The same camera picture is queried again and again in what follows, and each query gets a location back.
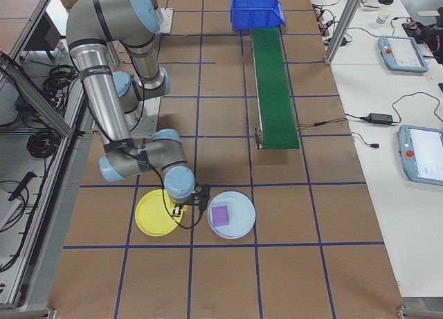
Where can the purple block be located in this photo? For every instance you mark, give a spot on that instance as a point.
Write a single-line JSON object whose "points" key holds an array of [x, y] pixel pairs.
{"points": [[221, 216]]}

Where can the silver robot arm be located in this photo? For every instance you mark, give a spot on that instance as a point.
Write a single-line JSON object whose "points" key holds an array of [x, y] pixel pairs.
{"points": [[100, 90]]}

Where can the yellow plate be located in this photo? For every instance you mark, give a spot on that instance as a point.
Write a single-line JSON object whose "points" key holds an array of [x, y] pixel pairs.
{"points": [[149, 215]]}

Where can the light blue plate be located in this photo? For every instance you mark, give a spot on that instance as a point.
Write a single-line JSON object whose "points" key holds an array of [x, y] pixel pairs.
{"points": [[242, 211]]}

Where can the green conveyor belt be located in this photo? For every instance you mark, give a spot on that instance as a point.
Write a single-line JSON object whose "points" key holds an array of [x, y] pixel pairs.
{"points": [[278, 132]]}

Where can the grey flat panel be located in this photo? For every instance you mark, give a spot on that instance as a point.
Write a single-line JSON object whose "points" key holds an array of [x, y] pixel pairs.
{"points": [[5, 211]]}

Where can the small white bottle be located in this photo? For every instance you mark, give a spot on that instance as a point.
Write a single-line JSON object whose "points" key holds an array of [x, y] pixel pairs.
{"points": [[61, 47]]}

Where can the blue plastic storage bin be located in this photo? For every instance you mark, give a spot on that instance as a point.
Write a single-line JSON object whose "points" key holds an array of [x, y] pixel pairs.
{"points": [[242, 16]]}

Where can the white side table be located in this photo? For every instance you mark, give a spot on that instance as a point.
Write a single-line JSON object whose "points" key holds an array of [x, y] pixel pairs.
{"points": [[380, 194]]}

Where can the black power adapter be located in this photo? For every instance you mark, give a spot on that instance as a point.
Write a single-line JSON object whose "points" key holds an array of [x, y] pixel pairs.
{"points": [[380, 118]]}

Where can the black monitor box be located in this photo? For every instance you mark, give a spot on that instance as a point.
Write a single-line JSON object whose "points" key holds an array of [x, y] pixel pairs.
{"points": [[41, 35]]}

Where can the blue grey teach pendant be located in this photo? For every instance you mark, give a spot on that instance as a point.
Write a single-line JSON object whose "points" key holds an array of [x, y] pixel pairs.
{"points": [[403, 54], [425, 156]]}

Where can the white paper cup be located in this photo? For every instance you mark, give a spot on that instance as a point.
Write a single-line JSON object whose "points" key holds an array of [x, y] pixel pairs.
{"points": [[382, 18]]}

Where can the black equipment pile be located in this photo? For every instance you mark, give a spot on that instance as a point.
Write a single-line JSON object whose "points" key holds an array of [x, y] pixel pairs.
{"points": [[429, 35]]}

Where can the white flat object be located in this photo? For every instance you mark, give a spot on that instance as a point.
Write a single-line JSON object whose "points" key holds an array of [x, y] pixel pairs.
{"points": [[427, 12]]}

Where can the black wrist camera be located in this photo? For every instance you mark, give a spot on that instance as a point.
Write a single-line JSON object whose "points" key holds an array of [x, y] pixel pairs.
{"points": [[203, 196]]}

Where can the aluminium V-shaped frame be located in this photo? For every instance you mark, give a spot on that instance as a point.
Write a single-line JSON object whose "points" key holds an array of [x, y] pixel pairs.
{"points": [[41, 102]]}

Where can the aluminium post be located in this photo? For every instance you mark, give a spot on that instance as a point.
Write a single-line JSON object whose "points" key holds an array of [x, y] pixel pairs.
{"points": [[338, 38]]}

